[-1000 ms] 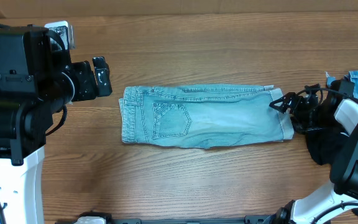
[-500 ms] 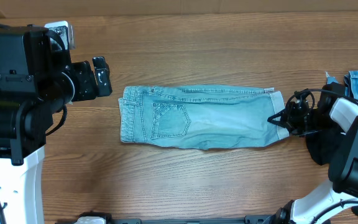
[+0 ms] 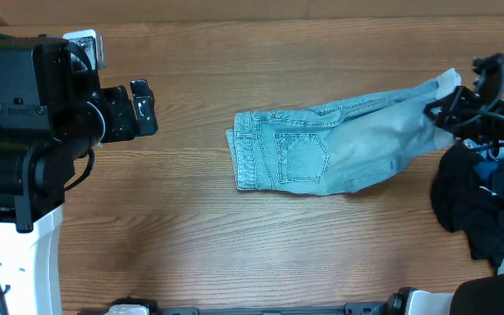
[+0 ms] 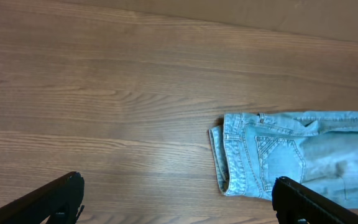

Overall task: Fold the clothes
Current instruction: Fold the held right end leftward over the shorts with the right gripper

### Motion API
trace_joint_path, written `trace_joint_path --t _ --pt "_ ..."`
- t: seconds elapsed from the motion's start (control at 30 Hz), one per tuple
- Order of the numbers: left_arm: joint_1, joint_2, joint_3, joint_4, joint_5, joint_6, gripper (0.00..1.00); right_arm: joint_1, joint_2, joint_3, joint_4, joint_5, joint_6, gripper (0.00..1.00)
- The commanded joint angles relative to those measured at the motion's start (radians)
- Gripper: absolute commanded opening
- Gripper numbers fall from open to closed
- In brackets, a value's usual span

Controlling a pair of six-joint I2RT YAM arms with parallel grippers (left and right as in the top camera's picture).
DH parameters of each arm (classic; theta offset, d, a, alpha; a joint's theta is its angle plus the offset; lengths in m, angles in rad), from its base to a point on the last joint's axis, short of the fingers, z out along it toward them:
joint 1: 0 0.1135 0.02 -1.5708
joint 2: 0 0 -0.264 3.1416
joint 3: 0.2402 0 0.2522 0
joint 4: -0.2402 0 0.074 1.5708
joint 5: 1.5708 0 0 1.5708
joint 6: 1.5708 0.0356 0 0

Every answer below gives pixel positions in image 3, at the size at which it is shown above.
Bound light blue denim shorts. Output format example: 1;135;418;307
226;69;461;196

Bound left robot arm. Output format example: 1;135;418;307
0;30;158;314

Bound blue denim garment pile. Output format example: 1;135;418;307
463;139;504;160

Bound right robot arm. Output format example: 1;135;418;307
344;53;504;315

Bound black garment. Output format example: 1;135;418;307
430;144;504;270

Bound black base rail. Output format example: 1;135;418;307
107;297;393;315

